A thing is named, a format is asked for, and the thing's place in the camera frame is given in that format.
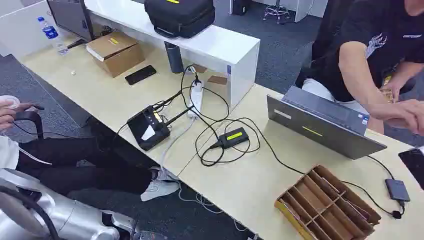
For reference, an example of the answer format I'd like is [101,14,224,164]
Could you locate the person's left hand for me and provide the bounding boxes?
[380,74,415,104]

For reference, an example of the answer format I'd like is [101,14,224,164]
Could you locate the person's right hand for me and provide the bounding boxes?
[366,98,424,137]

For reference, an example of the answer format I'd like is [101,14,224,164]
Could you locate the seated person's hand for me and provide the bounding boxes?
[0,101,38,132]

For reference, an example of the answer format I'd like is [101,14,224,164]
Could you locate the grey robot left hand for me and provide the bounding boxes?
[101,211,167,240]

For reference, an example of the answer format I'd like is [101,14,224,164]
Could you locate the stack of cards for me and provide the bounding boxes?
[379,86,395,104]

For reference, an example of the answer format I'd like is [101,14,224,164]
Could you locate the wooden card box with dividers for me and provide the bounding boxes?
[273,164,382,240]

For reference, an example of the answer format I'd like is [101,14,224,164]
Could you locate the white round object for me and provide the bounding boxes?
[0,95,21,111]

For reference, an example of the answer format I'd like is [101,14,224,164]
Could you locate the black chair armrest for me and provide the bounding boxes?
[13,110,45,140]

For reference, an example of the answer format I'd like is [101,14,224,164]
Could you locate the black tablet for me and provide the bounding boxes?
[398,147,424,192]

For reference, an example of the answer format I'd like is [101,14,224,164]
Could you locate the person in black shirt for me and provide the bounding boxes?
[294,0,424,137]

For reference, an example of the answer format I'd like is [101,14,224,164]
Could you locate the person in black trousers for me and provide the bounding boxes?
[0,135,182,203]

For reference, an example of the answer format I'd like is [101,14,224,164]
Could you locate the grey usb hub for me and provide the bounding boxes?
[384,178,411,203]

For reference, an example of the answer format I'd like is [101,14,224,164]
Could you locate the grey laptop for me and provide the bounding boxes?
[266,85,388,161]

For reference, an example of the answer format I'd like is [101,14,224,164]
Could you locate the white partition panel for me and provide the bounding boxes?
[0,0,65,60]

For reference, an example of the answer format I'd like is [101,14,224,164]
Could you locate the clear water bottle blue label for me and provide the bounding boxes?
[37,16,69,56]

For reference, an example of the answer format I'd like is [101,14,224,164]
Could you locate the black router with antennas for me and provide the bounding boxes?
[126,89,195,152]

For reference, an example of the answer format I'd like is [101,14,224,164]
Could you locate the dark computer monitor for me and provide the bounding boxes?
[46,0,96,43]

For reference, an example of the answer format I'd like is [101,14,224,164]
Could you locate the brown cardboard box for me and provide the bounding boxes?
[85,31,146,78]

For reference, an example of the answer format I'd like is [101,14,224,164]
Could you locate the black power adapter yellow label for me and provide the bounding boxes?
[209,127,250,150]

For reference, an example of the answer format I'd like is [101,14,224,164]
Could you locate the black smartphone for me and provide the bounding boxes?
[124,64,158,86]

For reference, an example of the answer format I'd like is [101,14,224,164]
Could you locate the chrome stool base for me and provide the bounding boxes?
[262,0,291,25]

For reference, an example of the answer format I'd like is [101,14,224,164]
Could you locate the white power strip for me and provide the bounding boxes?
[187,80,204,119]

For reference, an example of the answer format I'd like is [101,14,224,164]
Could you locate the dark grey tumbler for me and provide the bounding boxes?
[164,41,185,74]

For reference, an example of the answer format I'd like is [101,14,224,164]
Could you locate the black floor box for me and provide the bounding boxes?
[229,0,252,16]

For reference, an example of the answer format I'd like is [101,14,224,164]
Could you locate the white desk shelf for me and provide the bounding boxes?
[84,0,261,108]

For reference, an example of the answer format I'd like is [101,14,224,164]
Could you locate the black carry bag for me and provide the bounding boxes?
[144,0,217,39]

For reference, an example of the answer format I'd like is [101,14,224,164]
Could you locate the white floor cables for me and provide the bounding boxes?
[176,188,250,233]

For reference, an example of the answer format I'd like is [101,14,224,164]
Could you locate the black hub cable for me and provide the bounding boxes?
[341,155,406,220]

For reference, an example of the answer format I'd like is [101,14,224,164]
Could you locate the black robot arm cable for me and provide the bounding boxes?
[0,185,62,240]

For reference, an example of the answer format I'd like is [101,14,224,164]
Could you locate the grey power strip cable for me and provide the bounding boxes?
[160,117,197,175]

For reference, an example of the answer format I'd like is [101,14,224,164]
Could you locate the black adapter cable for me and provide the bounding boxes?
[180,64,306,175]

